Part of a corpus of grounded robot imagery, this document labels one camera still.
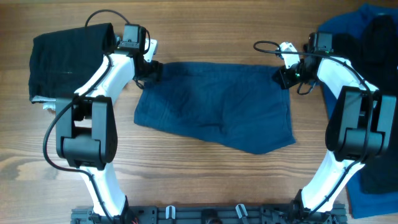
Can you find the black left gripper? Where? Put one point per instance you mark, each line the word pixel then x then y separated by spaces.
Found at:
pixel 155 71

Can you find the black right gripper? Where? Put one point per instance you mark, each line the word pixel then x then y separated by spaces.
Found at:
pixel 285 82

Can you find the blue denim shorts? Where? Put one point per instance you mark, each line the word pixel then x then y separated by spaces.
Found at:
pixel 239 106

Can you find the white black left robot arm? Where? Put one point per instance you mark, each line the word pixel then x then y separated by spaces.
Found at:
pixel 86 135

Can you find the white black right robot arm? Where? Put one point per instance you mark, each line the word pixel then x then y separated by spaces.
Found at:
pixel 359 127

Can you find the folded black garment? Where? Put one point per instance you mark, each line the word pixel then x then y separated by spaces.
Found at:
pixel 65 60

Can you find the blue shirt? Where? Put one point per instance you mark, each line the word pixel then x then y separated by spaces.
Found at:
pixel 368 38

